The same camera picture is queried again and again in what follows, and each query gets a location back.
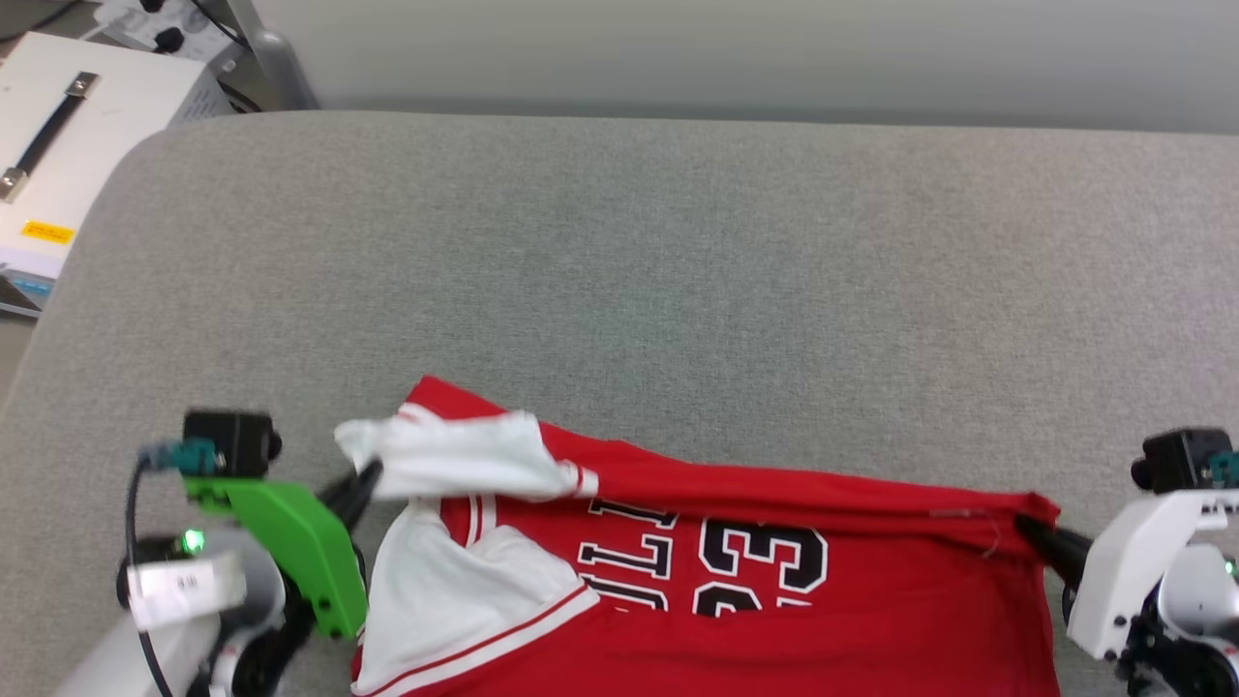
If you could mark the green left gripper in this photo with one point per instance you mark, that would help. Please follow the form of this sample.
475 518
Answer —
305 552

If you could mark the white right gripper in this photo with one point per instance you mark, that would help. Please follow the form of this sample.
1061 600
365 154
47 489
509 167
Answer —
1123 581

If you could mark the red and white basketball jersey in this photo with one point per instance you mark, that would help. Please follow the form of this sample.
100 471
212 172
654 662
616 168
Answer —
774 600

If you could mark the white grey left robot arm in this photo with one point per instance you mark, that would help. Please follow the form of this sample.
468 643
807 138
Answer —
145 658

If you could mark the white label tag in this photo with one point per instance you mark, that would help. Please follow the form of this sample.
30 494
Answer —
184 589

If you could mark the yellow warning sticker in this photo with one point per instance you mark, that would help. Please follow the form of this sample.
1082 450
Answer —
47 232

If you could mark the white equipment box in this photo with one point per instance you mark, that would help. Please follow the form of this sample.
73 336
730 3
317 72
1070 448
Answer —
97 145

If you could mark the white power strip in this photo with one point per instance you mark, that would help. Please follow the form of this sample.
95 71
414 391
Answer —
165 24

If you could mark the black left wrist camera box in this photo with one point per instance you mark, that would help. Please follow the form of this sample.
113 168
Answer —
232 443

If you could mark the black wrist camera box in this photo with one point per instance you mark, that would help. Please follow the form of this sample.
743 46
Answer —
232 443
1176 460

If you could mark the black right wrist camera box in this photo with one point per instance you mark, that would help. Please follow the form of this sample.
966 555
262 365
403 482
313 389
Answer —
1176 460

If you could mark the teal left camera connector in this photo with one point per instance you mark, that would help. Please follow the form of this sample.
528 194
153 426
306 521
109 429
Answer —
179 455

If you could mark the teal camera connector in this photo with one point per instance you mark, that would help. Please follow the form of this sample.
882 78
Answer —
1227 469
179 455

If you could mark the teal right camera connector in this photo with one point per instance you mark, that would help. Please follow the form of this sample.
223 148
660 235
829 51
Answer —
1227 469

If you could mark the grey metal frame leg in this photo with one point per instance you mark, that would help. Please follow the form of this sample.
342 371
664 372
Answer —
276 58

